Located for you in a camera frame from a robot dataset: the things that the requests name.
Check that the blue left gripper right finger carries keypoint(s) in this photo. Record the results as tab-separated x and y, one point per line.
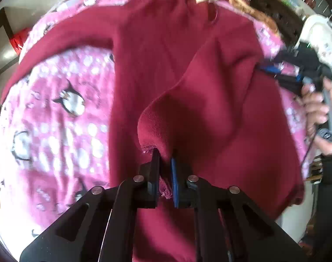
229	226

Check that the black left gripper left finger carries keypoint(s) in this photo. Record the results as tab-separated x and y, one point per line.
100	226

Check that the maroon fleece garment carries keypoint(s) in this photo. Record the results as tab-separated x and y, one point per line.
186	84

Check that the person's right hand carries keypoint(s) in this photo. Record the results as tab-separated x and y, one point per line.
317	113

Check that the white plastic chair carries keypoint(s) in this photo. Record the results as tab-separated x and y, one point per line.
317	34

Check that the pink penguin blanket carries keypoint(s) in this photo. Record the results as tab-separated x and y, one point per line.
53	135

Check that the red shiny bag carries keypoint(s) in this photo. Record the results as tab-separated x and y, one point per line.
18	39

